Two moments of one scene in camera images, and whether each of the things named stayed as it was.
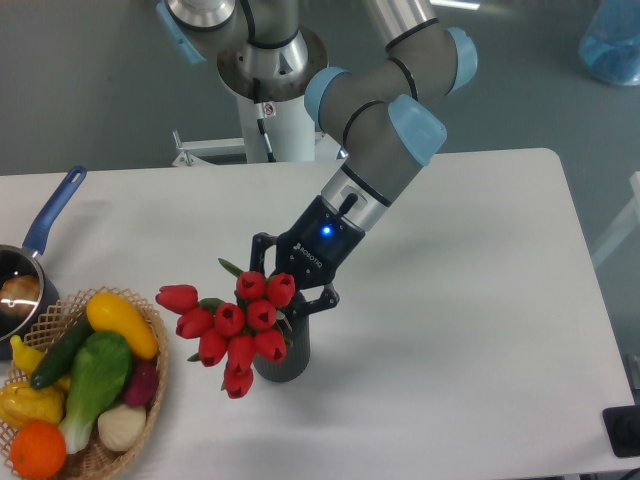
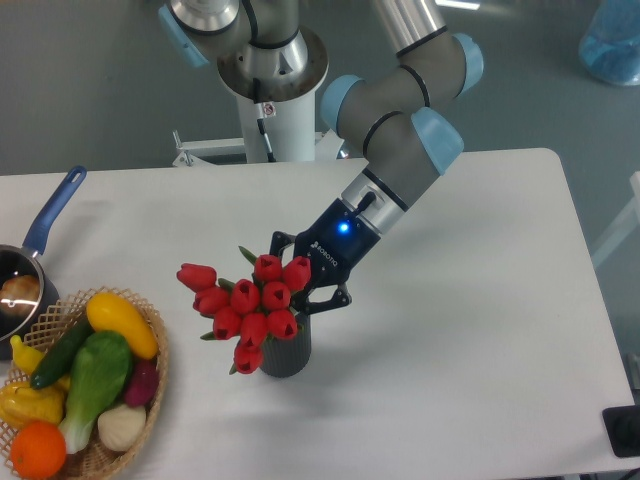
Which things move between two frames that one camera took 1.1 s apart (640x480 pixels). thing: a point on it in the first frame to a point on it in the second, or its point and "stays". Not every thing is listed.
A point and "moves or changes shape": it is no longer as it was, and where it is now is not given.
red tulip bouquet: [232, 334] moves or changes shape
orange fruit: [38, 450] stays
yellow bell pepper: [22, 403] stays
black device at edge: [622, 424] stays
